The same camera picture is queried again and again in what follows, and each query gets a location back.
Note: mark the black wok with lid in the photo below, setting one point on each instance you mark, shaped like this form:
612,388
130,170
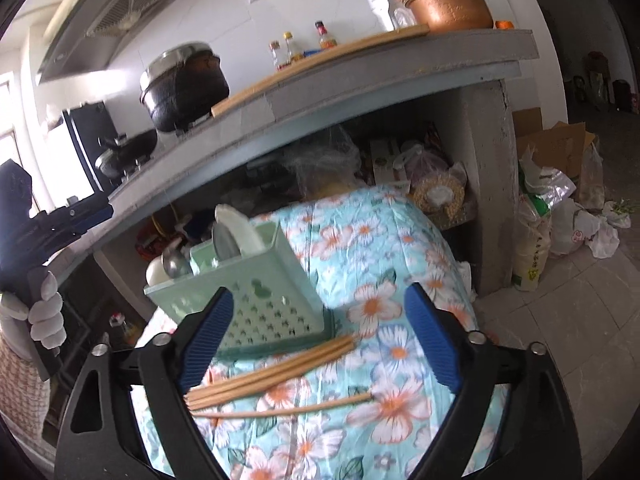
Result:
125,152

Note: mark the person's left forearm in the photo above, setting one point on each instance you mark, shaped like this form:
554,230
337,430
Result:
17,385

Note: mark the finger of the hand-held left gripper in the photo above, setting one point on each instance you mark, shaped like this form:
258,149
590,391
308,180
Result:
90,209

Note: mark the white rice sack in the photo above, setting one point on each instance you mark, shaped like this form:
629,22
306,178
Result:
530,255

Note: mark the person's left hand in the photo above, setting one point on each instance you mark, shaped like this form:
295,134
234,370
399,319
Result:
47,320

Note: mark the gas stove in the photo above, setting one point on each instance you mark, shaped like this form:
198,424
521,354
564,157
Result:
197,121

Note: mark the pink plastic bag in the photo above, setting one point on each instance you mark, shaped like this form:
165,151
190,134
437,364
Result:
425,165

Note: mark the black cooking pot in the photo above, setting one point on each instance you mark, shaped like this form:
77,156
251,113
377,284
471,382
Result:
185,90

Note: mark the white ceramic spoon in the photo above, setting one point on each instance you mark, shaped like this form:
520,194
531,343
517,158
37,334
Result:
245,232

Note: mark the distant dark containers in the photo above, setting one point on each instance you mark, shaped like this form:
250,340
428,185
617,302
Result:
600,80

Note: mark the red packaged goods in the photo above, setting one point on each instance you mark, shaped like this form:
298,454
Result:
146,240

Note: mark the silver green plastic bag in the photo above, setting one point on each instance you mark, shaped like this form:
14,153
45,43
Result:
545,185

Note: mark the green plastic utensil holder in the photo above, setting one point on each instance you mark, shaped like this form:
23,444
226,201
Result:
280,280

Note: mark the white round rice spoon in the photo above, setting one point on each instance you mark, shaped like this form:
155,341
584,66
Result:
156,272

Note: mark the concrete kitchen counter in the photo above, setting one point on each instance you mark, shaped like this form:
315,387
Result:
300,110

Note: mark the metal spoon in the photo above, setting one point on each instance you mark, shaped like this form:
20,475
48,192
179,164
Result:
225,245
175,262

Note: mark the crumpled white plastic bag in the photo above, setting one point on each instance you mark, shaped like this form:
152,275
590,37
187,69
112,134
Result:
605,240

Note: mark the red capped sauce bottle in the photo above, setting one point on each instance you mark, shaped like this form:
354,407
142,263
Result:
326,36

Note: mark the range hood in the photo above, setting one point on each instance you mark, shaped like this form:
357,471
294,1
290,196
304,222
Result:
100,25

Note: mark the copper coloured pot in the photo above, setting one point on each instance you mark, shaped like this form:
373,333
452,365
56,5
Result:
445,10

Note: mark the floral blue blanket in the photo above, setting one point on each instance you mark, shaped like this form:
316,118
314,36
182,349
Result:
380,270

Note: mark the tall clear plastic bag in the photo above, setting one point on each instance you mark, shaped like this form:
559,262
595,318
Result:
592,175

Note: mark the brown cardboard box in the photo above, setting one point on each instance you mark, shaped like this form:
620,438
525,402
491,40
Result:
555,145

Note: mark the green vegetable bunch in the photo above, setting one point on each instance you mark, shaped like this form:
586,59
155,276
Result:
620,207

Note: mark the small orange object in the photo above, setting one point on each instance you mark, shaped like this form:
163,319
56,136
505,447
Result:
505,24

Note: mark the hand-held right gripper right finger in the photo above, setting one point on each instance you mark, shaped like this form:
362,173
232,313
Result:
435,340

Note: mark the white cardboard carton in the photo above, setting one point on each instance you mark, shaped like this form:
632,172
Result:
385,160

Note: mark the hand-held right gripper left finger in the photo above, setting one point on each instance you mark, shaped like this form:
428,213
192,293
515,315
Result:
210,340

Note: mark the yellow capped sauce bottle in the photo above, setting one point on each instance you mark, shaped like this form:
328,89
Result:
291,49

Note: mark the crumpled clear plastic bag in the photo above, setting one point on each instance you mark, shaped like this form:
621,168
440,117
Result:
325,160

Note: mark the white bag with red print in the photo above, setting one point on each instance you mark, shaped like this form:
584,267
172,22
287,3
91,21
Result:
575,235

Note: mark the bag of soybeans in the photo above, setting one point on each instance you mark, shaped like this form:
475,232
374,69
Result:
440,195

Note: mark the cooking oil bottle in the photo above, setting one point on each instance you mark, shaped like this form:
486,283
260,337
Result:
120,330

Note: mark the long wooden cutting board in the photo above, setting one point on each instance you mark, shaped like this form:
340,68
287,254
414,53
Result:
320,65

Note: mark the black stove splash panel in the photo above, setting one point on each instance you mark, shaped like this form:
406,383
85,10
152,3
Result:
87,135

